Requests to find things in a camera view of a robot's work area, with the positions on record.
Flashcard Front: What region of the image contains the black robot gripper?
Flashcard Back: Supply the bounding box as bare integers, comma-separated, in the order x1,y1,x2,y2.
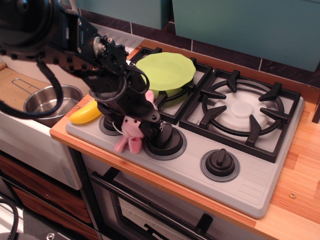
88,72,166,140

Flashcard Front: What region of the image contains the pink stuffed rabbit toy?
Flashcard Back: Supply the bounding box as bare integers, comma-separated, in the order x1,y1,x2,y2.
111,89,157,154

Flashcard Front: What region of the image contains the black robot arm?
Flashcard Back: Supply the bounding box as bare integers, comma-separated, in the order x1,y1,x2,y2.
0,0,163,139

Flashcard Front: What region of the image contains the black left stove knob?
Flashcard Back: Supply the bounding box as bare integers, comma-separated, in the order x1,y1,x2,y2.
99,115,121,136

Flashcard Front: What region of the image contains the black stove knob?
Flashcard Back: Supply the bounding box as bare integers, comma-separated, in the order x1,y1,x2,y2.
99,115,121,136
200,148,240,183
143,122,187,161

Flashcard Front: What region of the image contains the black left burner grate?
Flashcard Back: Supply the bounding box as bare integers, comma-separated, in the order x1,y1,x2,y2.
130,47,213,125

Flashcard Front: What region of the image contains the black burner grate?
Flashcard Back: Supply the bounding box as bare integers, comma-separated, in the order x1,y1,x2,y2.
130,47,213,125
179,69,302,163

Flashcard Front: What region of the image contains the yellow plastic banana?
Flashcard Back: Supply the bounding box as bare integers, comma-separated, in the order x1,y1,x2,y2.
69,100,102,125

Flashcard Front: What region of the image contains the black middle stove knob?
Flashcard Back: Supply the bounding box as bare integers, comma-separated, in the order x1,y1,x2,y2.
143,122,187,161

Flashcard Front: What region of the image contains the green plastic plate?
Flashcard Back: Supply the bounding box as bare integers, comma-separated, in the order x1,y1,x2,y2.
135,52,196,91

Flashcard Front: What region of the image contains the stainless steel pot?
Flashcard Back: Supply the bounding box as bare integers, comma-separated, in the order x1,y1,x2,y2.
12,78,83,120

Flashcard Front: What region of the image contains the grey toy stove top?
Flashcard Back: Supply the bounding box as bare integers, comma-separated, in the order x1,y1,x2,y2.
65,46,306,220

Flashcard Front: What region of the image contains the black right stove knob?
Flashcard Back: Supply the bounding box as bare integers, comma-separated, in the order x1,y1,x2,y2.
200,148,240,183

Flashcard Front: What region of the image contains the teal left storage bin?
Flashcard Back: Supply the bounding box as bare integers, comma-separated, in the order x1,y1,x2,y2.
76,0,171,30

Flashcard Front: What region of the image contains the white right burner disc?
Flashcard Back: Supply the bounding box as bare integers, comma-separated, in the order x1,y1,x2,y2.
214,91,269,132

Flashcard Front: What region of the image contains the wooden drawer front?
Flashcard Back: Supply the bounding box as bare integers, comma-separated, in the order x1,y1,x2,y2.
0,151,99,240

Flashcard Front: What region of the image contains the black right burner grate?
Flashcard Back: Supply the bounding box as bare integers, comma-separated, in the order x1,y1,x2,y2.
179,69,302,163

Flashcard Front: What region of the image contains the black oven door handle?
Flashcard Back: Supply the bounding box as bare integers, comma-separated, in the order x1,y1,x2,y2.
90,167,213,240

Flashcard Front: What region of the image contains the black braided cable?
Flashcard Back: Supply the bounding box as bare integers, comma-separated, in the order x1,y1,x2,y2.
0,56,65,120

